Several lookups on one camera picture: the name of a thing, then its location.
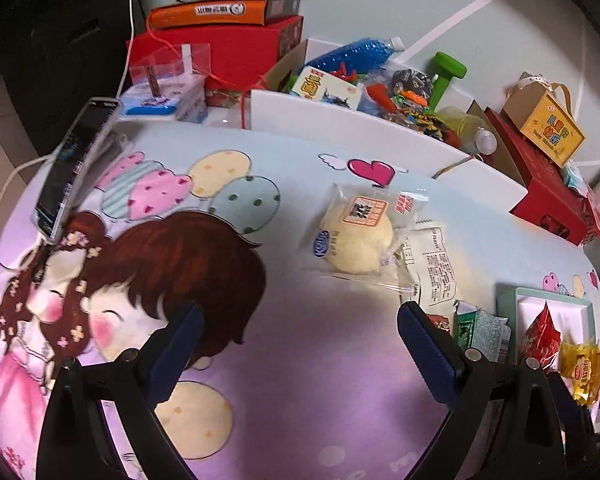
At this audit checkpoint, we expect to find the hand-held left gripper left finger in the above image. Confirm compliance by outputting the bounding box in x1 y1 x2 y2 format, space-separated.
36 301 204 480

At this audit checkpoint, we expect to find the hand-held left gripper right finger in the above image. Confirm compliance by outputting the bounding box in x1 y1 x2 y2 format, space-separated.
397 301 567 480

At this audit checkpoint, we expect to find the white bun packet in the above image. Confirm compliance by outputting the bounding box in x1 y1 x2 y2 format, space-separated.
394 220 474 312

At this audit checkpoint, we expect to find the red snack packet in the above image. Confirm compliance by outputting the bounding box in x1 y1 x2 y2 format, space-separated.
522 301 566 372

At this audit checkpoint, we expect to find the cream bun clear packet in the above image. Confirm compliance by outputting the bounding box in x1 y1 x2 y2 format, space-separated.
305 182 431 296

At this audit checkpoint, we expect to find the white tray with teal rim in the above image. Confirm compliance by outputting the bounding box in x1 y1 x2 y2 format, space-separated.
496 286 600 411

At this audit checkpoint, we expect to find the yellow snack packet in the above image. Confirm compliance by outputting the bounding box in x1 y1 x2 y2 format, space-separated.
557 340 600 407

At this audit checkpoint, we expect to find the small red packet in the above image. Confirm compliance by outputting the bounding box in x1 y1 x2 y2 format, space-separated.
425 312 454 337

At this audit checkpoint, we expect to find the dark green snack packet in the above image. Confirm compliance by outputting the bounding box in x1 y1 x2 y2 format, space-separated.
452 300 512 364

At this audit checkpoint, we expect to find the large red box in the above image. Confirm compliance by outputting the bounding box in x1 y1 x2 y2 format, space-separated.
485 107 599 247

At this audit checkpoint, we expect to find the smartphone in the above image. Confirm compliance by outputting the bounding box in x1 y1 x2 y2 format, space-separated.
32 97 124 242

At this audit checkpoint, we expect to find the red patterned flat packet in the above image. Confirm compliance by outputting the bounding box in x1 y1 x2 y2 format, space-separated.
582 190 600 249

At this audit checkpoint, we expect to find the yellow liquid bottle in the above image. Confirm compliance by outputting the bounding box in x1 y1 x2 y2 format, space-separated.
435 106 497 156

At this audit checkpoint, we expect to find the small light blue packet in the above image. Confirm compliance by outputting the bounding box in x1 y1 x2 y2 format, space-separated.
562 162 589 194

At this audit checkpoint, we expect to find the white storage box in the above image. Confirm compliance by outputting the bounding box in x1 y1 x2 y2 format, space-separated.
250 89 529 212

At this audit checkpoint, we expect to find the blue white tissue pack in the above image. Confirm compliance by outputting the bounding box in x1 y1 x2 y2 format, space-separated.
117 76 207 124

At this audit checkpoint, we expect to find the small red patterned box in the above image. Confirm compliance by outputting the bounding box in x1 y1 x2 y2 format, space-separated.
205 74 254 109

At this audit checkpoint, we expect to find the pile of colourful toys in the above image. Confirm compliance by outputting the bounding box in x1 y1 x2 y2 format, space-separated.
360 67 462 144

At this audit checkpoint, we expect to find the clear plastic box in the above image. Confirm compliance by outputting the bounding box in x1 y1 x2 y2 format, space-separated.
129 42 212 97

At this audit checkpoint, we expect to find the green dumbbell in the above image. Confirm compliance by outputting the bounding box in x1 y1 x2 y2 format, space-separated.
420 52 469 112

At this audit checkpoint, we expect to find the yellow green printed box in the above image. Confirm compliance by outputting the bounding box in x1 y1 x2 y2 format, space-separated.
290 66 364 111

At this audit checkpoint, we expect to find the red carton with black side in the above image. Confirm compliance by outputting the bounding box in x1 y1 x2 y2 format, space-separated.
126 15 305 92

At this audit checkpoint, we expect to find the blue bead bottle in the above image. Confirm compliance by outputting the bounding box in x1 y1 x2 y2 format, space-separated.
314 36 406 74

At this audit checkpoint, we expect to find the orange box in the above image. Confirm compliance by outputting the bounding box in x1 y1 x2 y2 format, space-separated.
146 0 271 31

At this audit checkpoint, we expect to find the black cabinet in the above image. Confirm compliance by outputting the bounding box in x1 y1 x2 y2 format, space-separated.
0 0 133 153

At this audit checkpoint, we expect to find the multicoloured cord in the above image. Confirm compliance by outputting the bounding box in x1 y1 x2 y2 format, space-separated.
432 152 484 179

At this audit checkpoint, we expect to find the white cable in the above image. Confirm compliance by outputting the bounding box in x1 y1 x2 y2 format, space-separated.
0 155 57 257

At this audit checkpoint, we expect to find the red string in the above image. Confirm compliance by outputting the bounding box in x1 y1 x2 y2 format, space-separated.
147 24 268 132

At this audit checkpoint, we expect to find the yellow gift box with handle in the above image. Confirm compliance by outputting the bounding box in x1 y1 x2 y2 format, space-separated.
502 72 586 169

